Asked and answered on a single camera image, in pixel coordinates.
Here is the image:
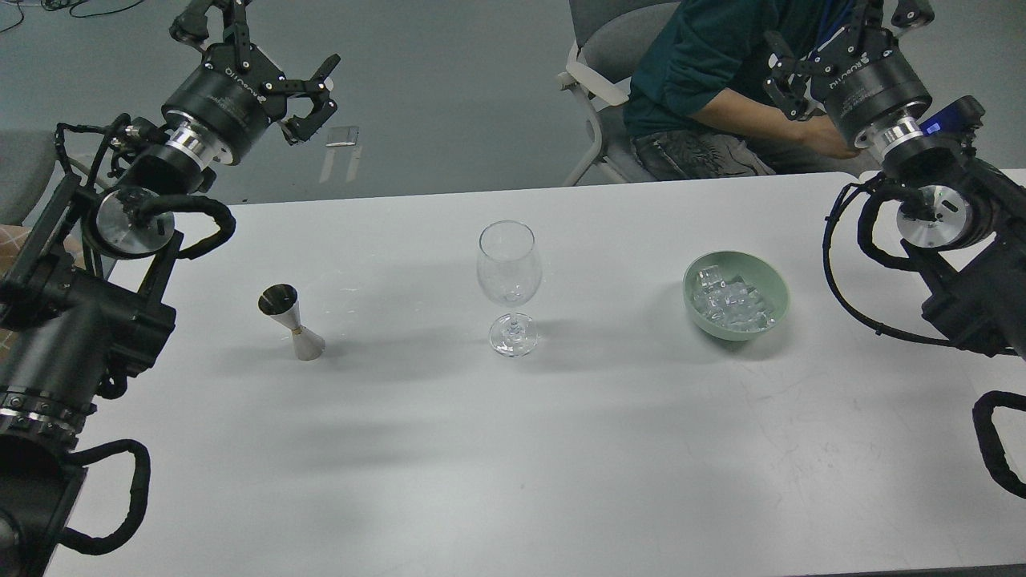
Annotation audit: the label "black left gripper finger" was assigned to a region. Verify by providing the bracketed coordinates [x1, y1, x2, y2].
[169, 1, 246, 54]
[265, 54, 341, 145]

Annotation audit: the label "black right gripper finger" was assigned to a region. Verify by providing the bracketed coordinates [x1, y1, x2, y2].
[850, 0, 935, 33]
[763, 30, 826, 121]

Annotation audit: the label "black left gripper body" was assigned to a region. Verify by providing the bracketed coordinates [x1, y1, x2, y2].
[161, 43, 287, 167]

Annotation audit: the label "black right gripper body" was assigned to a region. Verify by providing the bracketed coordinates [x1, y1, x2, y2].
[810, 28, 933, 147]

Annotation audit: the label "steel double jigger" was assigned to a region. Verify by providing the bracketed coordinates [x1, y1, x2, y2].
[259, 284, 326, 361]

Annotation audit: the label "clear ice cubes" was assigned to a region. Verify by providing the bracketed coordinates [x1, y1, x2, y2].
[690, 265, 779, 333]

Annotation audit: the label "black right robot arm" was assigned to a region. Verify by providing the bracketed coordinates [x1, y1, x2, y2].
[765, 1, 1025, 357]

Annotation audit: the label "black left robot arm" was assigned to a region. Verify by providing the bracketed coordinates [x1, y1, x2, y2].
[1, 1, 341, 576]

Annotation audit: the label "clear wine glass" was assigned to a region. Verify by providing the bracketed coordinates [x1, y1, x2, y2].
[476, 220, 543, 358]

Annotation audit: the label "person in teal shirt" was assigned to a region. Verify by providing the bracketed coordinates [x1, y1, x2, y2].
[623, 1, 879, 180]

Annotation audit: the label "grey office chair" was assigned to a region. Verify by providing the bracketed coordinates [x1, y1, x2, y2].
[556, 1, 679, 187]

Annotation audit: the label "grey chair at left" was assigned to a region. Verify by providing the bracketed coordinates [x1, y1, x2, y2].
[1, 128, 60, 225]

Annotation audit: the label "green ceramic bowl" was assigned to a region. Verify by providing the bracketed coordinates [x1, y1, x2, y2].
[681, 251, 791, 342]

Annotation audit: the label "black floor cables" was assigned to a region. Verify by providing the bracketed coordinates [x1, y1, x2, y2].
[0, 0, 145, 34]

